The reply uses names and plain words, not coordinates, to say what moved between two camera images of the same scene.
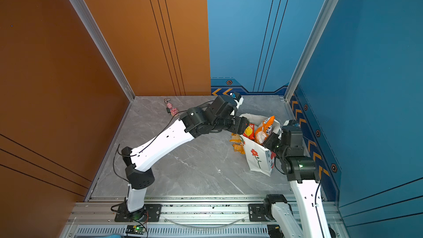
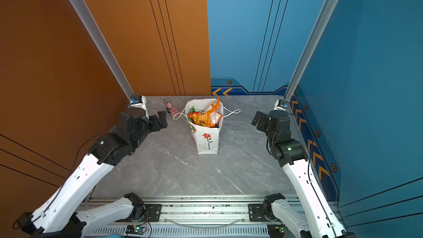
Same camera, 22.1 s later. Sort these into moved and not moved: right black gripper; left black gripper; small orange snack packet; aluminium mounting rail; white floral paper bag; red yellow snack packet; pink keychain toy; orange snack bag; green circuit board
Moved: small orange snack packet; left black gripper; right black gripper; orange snack bag; red yellow snack packet; white floral paper bag
Not moved: aluminium mounting rail; green circuit board; pink keychain toy
